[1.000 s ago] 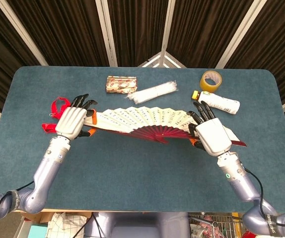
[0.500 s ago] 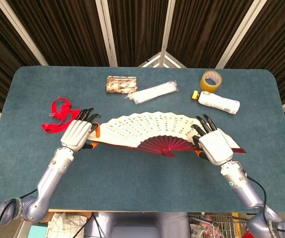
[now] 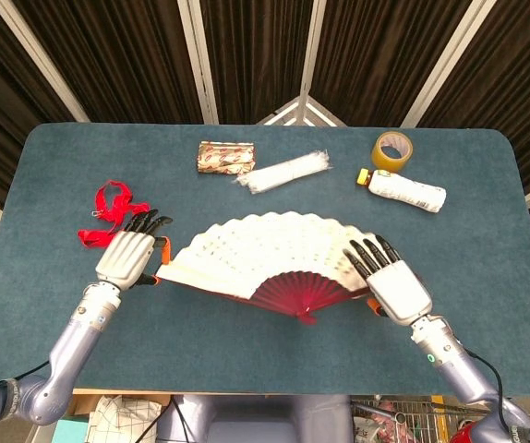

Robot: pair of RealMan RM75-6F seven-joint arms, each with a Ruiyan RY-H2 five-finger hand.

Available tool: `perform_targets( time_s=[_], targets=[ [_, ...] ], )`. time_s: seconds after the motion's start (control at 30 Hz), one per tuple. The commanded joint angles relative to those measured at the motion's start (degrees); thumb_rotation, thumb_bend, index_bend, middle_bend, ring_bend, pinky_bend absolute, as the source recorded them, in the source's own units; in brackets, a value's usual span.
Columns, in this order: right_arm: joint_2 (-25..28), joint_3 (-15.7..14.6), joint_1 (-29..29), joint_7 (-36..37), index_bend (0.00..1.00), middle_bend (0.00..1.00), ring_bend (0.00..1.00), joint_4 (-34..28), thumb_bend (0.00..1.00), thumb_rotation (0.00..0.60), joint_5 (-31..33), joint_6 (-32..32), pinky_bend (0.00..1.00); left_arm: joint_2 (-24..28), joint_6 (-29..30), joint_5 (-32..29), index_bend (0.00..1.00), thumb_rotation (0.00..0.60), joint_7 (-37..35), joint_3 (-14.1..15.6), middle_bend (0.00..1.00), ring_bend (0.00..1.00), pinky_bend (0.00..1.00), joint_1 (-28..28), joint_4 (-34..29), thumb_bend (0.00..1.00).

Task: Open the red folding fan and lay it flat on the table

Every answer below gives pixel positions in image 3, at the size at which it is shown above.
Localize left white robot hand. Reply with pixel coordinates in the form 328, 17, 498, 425
94, 208, 175, 292

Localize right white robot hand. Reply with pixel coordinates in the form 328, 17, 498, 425
342, 233, 434, 324

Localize paper folding fan red ribs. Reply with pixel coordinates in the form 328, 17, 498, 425
154, 210, 386, 327

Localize white bottle yellow cap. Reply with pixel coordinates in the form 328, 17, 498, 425
355, 167, 447, 214

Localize yellow packing tape roll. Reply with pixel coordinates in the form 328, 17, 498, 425
370, 130, 415, 174

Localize blue felt table mat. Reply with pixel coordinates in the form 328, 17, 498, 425
0, 122, 530, 398

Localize red patterned foil packet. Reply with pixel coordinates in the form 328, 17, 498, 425
196, 141, 256, 176

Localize brown cardboard box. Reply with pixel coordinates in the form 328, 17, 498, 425
68, 392, 174, 416

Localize red and white hat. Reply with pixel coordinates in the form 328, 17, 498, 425
447, 420, 495, 443

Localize white checkered cloth bag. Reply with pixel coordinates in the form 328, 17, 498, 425
88, 395, 163, 443

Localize teal box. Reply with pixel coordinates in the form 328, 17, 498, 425
52, 418, 91, 443

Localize grey robot torso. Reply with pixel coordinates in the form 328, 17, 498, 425
157, 394, 354, 443

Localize dark brown curtain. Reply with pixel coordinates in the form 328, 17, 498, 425
0, 0, 530, 259

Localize red lanyard strap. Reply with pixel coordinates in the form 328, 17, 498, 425
77, 180, 152, 248

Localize metal wire basket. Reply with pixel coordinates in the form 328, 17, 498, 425
350, 395, 492, 443

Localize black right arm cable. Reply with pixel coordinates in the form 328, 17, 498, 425
463, 348, 513, 430

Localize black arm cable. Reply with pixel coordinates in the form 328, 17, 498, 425
463, 348, 513, 430
0, 360, 52, 424

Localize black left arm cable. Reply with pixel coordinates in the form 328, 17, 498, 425
0, 360, 52, 424

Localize thin black torso cable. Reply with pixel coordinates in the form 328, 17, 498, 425
170, 396, 188, 443

